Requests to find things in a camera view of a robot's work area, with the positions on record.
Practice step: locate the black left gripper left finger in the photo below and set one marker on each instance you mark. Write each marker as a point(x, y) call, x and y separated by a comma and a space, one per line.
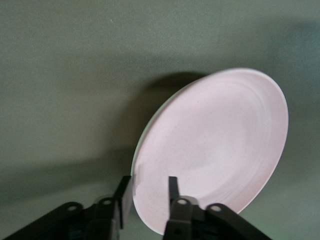
point(122, 197)

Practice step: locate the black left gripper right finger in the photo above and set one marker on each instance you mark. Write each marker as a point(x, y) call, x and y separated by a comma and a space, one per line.
point(180, 215)

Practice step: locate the pink plate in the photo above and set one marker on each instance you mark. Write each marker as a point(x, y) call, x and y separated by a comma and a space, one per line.
point(212, 137)

